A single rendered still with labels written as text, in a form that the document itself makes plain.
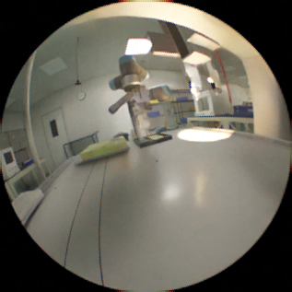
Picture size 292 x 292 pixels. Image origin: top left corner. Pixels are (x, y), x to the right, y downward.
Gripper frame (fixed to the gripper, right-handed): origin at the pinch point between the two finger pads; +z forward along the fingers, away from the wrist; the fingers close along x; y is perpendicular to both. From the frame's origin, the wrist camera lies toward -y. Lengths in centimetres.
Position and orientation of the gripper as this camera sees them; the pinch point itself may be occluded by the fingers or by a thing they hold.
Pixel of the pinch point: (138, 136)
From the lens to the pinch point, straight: 42.9
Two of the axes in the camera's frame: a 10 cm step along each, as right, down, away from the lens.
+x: -2.9, -2.0, 9.4
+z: 2.0, 9.4, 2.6
